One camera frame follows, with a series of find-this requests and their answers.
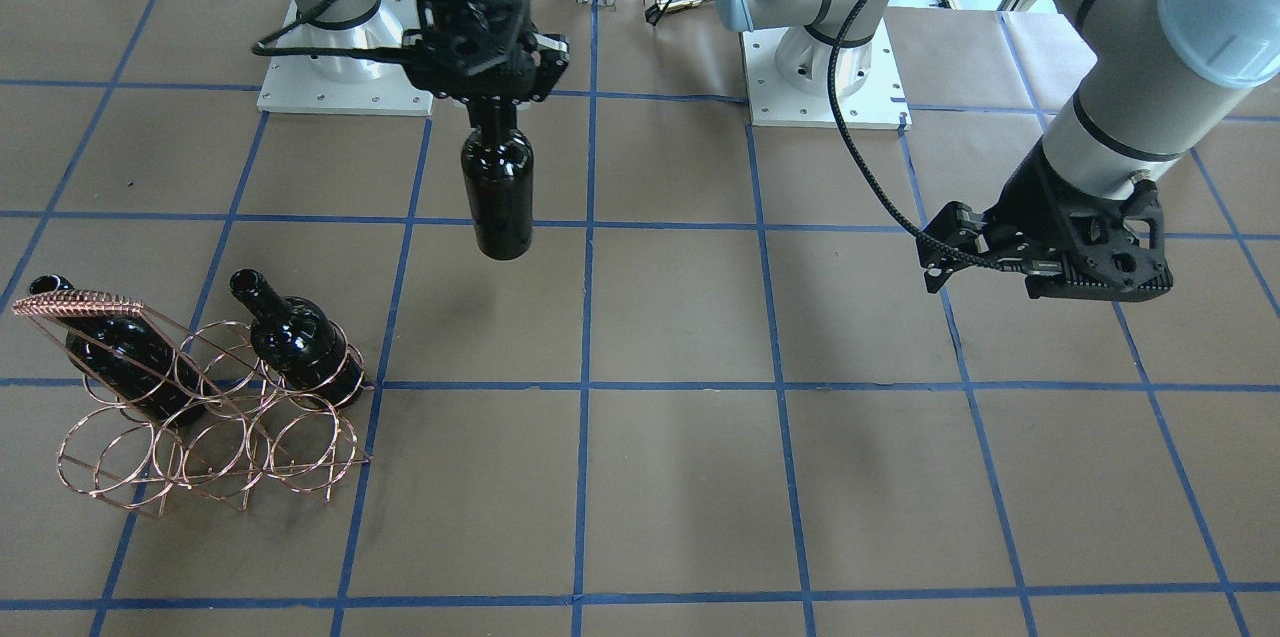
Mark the dark wine bottle far basket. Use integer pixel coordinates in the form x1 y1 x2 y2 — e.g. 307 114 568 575
58 313 206 429

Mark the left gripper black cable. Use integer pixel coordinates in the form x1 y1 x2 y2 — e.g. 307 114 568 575
826 0 1011 270

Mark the dark wine bottle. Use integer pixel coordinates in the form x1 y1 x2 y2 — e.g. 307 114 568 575
229 269 364 409
460 96 535 262

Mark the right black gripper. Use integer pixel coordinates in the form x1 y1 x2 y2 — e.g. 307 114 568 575
402 0 570 104

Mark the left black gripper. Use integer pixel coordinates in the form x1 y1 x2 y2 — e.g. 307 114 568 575
918 148 1172 303

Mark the copper wire wine basket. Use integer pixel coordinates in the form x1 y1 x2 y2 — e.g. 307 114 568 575
12 290 370 518

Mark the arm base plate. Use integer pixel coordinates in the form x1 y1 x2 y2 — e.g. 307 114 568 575
256 0 433 116
740 20 913 130

